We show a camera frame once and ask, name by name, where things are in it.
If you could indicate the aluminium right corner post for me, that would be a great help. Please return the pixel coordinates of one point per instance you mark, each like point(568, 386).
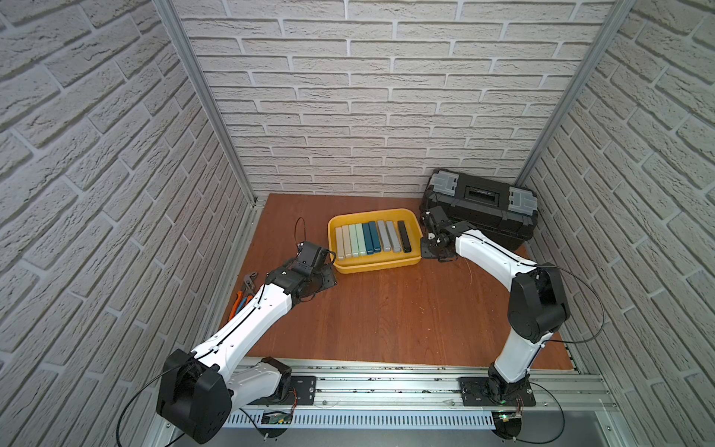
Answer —
point(602, 41)

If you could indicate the orange handled pliers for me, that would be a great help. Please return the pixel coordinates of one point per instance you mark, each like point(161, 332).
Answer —
point(237, 305)

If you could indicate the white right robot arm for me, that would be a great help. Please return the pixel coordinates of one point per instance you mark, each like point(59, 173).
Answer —
point(537, 304)

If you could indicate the aluminium front mounting rail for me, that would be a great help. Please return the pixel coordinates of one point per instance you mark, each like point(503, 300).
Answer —
point(372, 386)

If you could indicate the light grey bar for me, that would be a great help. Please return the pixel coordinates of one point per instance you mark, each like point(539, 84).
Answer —
point(384, 235)

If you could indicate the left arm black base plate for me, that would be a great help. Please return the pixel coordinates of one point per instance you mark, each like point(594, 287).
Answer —
point(300, 389)

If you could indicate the yellow plastic tray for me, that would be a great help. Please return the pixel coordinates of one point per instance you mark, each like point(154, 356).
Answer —
point(377, 261)

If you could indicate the aluminium corner post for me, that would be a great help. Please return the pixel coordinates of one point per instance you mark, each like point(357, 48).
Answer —
point(179, 38)
point(602, 41)

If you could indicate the dark teal bar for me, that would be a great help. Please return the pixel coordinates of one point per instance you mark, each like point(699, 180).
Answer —
point(367, 235)

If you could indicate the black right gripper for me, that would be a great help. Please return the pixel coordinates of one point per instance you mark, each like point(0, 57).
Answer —
point(426, 251)

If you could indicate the black bar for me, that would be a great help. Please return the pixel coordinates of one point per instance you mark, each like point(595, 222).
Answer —
point(404, 237)

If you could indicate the aluminium left corner post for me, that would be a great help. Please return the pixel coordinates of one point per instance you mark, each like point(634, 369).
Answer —
point(179, 38)

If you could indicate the short beige bar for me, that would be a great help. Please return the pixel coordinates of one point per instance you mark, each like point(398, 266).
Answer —
point(339, 235)

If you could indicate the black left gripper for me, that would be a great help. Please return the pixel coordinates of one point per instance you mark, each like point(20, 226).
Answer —
point(322, 277)

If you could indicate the light mint bar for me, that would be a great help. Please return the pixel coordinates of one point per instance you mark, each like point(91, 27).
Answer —
point(361, 240)

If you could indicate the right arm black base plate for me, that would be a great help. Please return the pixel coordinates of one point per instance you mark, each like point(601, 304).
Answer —
point(480, 391)

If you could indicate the black plastic toolbox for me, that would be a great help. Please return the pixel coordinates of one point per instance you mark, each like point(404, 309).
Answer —
point(506, 214)

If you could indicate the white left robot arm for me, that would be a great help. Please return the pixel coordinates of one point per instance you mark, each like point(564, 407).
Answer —
point(195, 393)

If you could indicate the pale green bar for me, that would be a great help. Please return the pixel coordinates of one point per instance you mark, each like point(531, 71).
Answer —
point(354, 242)

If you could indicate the white vent grille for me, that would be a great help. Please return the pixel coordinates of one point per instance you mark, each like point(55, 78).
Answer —
point(355, 419)

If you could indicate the long beige bar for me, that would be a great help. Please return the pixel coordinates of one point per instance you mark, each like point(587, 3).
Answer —
point(347, 242)

